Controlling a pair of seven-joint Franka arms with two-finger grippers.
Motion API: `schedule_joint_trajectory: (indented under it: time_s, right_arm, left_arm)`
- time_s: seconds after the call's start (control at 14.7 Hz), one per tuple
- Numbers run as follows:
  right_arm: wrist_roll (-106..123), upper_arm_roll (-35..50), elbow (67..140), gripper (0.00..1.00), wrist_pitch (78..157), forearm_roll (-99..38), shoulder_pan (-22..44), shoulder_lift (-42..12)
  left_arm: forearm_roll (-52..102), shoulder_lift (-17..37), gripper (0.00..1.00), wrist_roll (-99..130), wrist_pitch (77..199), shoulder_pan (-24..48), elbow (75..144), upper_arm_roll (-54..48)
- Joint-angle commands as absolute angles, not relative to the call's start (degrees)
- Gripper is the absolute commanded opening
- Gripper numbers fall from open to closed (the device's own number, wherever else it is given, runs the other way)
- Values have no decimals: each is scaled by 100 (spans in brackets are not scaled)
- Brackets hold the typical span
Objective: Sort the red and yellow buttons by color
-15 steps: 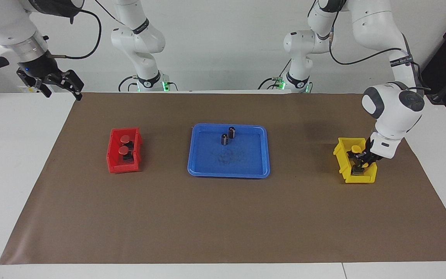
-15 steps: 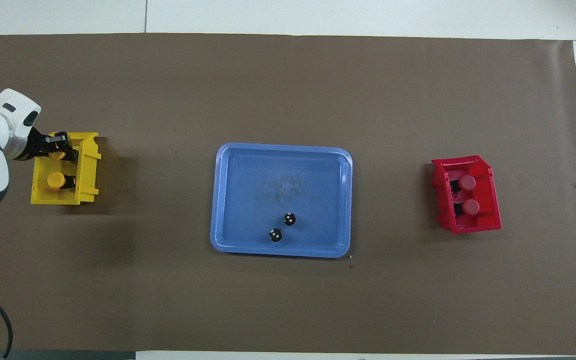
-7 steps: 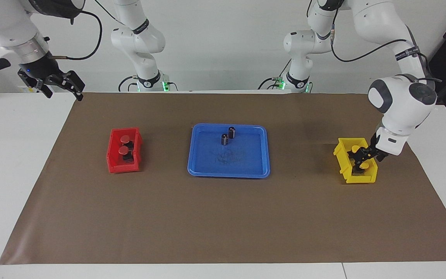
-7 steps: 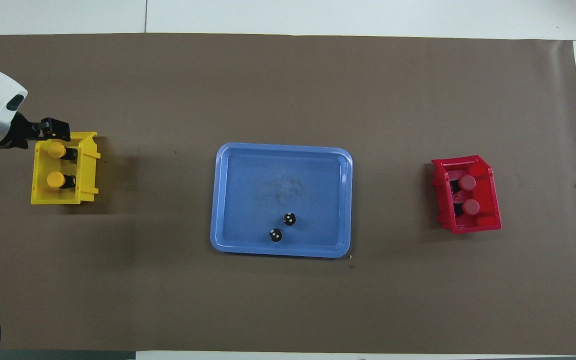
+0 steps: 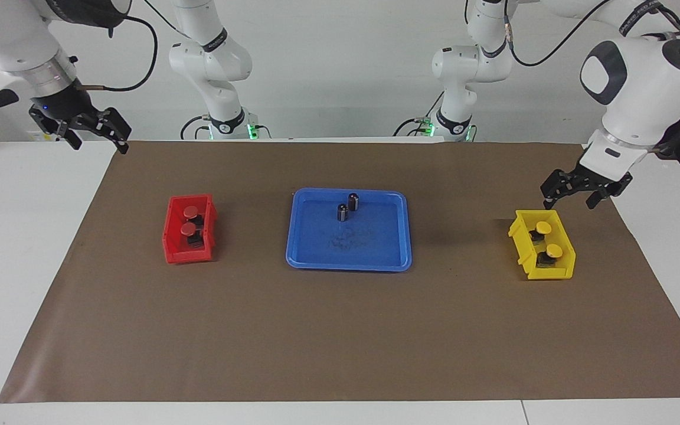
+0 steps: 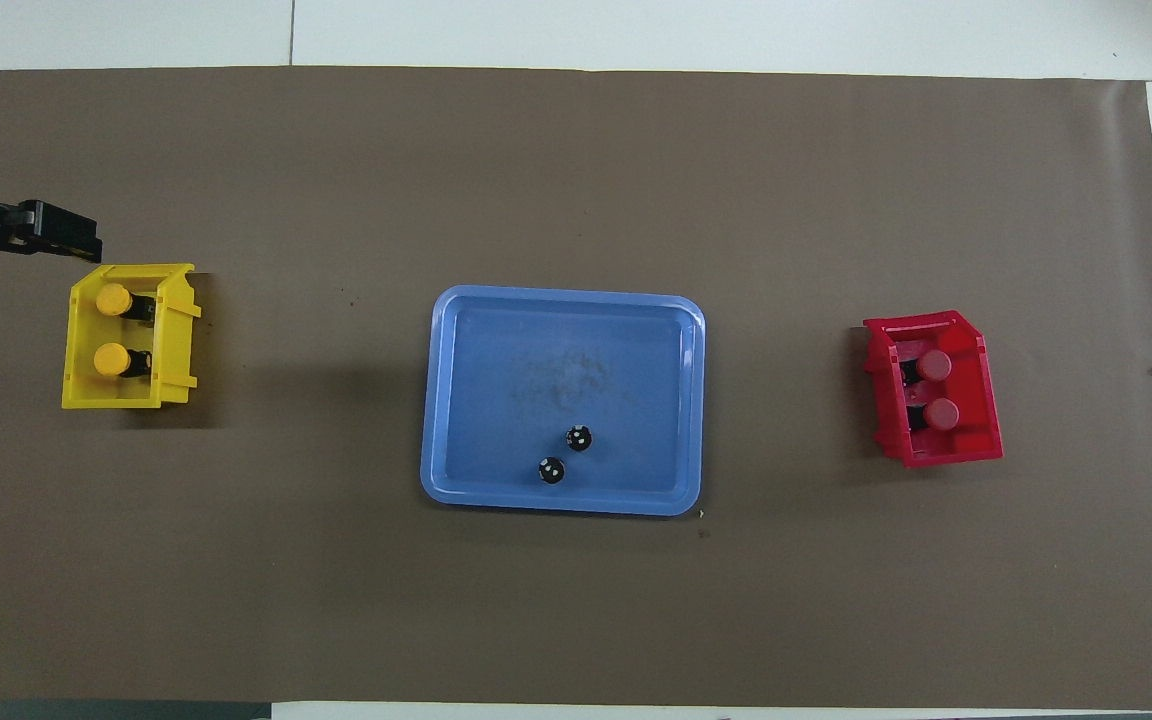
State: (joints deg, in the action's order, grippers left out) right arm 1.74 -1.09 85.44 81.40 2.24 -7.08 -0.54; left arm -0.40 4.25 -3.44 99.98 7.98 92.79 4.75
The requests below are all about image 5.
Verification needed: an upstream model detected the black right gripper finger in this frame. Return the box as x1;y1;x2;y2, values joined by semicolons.
31;115;83;151
89;108;133;155

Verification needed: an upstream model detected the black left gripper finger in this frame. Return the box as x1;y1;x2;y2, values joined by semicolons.
540;170;581;211
586;176;635;210

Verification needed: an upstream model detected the yellow plastic bin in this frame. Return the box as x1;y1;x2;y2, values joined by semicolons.
507;209;577;280

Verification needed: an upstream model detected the red plastic bin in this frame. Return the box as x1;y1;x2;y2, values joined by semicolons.
162;194;218;264

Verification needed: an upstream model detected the blue plastic tray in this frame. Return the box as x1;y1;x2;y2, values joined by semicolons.
285;187;413;273

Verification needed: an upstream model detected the brown table mat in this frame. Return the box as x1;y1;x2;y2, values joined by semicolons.
0;140;680;404

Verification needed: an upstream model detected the black base cable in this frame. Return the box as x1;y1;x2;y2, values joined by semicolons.
392;109;435;138
179;115;214;141

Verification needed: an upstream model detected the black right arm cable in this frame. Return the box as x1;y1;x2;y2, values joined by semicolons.
74;15;159;93

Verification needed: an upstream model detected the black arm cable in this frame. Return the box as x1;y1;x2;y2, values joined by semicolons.
502;0;680;67
74;15;159;93

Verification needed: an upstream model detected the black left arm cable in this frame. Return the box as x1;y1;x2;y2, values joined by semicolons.
502;0;680;67

